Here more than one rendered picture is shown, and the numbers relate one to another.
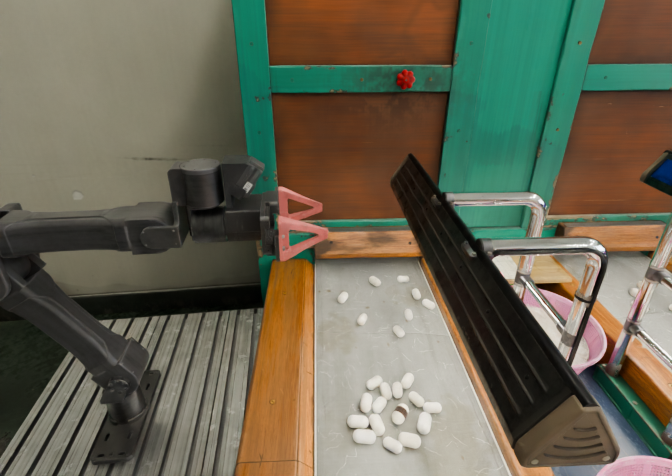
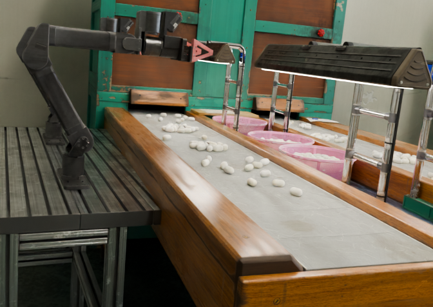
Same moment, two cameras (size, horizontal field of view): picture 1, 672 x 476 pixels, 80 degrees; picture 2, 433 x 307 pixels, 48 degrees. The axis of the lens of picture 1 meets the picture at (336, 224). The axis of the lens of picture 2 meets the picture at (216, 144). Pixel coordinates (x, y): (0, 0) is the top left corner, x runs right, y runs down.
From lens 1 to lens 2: 1.56 m
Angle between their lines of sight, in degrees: 23
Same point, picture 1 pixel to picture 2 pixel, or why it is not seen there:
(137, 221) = not seen: hidden behind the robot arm
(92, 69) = not seen: outside the picture
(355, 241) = (152, 95)
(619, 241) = (281, 106)
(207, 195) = (114, 28)
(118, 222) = not seen: hidden behind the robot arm
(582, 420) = (225, 47)
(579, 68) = (252, 20)
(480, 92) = (211, 26)
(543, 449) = (218, 55)
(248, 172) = (129, 22)
